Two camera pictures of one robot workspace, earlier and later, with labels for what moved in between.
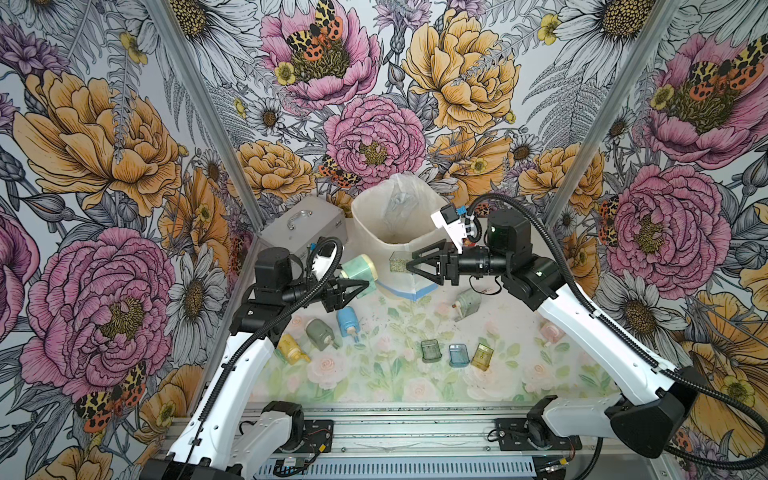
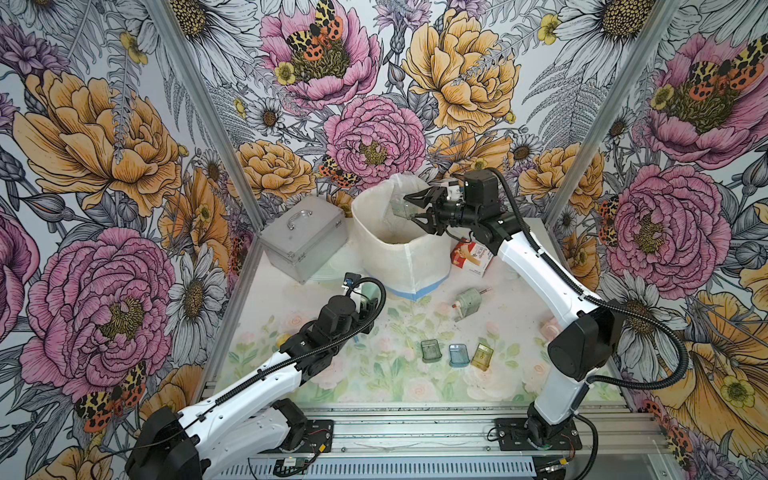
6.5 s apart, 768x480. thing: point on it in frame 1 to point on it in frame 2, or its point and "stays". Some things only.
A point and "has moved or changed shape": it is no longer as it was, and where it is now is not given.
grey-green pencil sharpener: [468, 303] stays
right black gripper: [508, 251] to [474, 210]
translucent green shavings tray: [430, 350] stays
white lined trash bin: [393, 215] stays
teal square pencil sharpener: [361, 268] has moved or changed shape
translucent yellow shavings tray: [482, 356] stays
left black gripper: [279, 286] to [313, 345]
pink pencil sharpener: [550, 331] stays
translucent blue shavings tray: [458, 355] stays
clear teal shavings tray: [397, 264] to [404, 208]
